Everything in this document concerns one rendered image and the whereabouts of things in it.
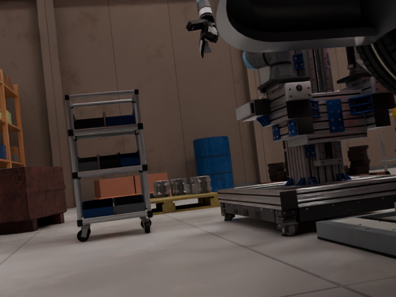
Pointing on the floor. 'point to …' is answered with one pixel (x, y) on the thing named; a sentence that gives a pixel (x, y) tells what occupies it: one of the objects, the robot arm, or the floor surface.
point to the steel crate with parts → (31, 198)
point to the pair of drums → (214, 161)
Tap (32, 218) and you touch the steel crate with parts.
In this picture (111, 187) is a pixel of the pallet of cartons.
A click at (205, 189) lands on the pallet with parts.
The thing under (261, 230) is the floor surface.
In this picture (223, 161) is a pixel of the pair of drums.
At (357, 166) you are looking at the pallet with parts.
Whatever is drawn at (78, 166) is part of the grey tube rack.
